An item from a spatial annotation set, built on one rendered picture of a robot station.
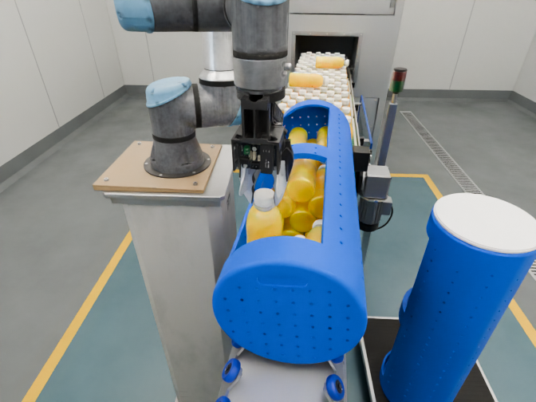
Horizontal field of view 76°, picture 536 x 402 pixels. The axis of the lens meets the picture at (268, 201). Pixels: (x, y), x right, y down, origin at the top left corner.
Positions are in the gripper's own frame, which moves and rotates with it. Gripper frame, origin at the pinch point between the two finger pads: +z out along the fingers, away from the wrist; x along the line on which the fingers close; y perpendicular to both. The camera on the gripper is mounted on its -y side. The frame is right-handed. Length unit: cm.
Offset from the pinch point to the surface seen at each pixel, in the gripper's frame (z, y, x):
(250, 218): 4.2, 1.9, -2.2
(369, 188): 50, -89, 33
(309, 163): 9.1, -31.5, 6.6
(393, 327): 114, -64, 53
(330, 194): 6.3, -12.4, 12.4
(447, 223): 25, -32, 46
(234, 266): 8.1, 10.4, -3.3
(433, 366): 77, -22, 54
